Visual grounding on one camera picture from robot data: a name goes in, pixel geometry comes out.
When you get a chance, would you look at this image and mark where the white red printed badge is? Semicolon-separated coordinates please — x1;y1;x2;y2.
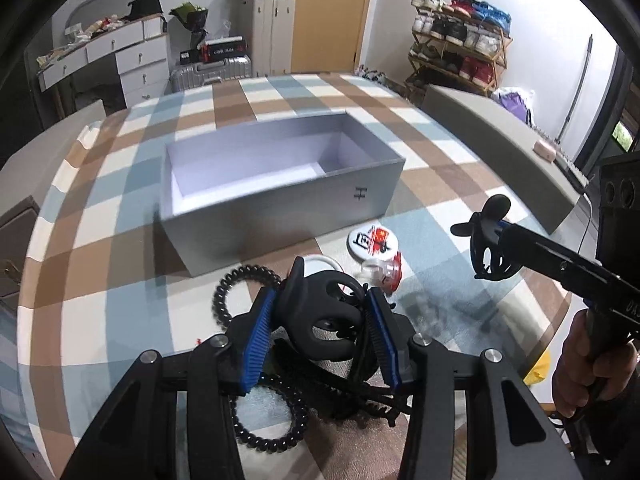
347;224;399;262

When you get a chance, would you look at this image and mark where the white red-rimmed pin badge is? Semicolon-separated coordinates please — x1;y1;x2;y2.
303;254;343;276

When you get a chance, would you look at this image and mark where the black oval hair claw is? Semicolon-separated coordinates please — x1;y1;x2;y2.
271;256;378;380

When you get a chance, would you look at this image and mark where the person's right hand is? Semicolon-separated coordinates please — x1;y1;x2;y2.
552;309;638;418

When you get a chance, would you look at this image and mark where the beige upright suitcase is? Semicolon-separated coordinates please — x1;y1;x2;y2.
239;0;295;77

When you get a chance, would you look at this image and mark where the wooden shoe rack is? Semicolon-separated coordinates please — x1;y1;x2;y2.
405;0;512;96

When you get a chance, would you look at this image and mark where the black bouquet wrap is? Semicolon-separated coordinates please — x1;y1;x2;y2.
169;2;208;50

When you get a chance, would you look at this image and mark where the silver suitcase lying flat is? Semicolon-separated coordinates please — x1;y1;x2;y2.
169;55;252;92

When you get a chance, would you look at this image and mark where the grey cardboard box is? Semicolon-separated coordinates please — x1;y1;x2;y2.
160;112;406;276

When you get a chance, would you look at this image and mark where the large black hair claw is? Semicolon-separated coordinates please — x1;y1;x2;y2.
300;368;412;427

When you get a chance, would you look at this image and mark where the plaid bed sheet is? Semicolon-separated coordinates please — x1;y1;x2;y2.
17;75;570;476

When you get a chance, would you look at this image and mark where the grey padded footboard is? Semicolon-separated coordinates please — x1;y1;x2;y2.
422;84;588;234

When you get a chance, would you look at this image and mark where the wooden door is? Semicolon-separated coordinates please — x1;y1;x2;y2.
291;0;369;73

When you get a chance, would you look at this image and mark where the black bead bracelet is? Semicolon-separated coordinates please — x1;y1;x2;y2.
211;262;284;334

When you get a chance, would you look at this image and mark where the purple bag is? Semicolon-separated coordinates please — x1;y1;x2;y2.
491;87;536;127

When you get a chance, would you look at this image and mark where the black red shoebox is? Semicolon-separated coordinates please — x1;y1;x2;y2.
179;36;247;65

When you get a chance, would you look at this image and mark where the small black hair claw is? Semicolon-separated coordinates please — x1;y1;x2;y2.
450;194;522;282

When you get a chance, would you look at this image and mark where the grey nightstand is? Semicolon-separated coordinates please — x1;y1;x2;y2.
0;100;106;312

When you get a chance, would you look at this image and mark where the white dresser desk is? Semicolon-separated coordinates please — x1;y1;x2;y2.
37;14;169;107

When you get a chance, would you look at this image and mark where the black spiral hair tie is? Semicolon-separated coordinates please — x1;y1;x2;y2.
228;376;312;456

